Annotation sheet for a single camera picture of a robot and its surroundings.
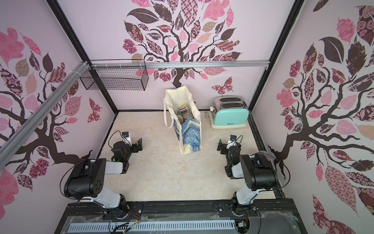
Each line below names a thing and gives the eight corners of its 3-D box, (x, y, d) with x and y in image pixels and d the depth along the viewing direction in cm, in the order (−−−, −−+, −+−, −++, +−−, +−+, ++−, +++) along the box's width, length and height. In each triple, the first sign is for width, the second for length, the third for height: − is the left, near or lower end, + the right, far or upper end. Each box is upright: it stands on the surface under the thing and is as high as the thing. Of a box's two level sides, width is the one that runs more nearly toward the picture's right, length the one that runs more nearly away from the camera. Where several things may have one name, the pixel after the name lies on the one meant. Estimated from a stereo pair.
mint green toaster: (211, 129, 110) (214, 113, 96) (209, 112, 122) (212, 95, 108) (244, 129, 110) (252, 113, 96) (239, 112, 122) (245, 95, 108)
